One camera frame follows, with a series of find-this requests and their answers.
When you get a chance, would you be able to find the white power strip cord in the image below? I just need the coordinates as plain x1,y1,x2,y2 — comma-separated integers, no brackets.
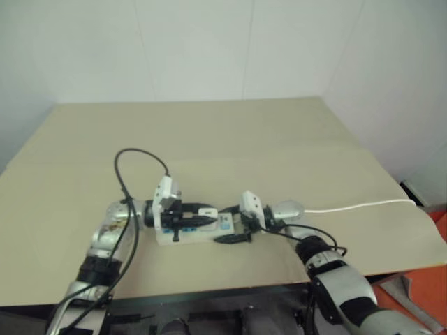
302,198,418,214

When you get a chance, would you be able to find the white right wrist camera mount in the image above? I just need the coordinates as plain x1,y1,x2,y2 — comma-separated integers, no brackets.
238,190,265,232

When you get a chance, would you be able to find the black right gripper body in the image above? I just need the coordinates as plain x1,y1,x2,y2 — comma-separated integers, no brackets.
239,213,263,242

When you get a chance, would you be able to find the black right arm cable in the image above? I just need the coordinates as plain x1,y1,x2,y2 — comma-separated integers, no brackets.
258,223,349,331

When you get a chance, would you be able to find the orange mat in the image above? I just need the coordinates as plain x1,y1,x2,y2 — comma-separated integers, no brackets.
369,204,447,335

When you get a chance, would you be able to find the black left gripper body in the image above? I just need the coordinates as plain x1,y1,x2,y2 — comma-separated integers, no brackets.
160,203,186,243

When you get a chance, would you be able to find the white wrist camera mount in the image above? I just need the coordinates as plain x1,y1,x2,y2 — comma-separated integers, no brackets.
152,175,184,232
238,190,265,232

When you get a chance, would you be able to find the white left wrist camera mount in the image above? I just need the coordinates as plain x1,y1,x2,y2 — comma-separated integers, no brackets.
152,175,184,232

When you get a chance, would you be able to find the grey cloth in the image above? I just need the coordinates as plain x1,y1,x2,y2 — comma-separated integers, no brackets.
379,274,443,332

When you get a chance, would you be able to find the white power strip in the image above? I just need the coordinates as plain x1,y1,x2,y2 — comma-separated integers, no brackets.
155,211,242,247

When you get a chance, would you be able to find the black table frame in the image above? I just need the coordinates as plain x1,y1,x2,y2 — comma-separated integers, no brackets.
0,281,317,317

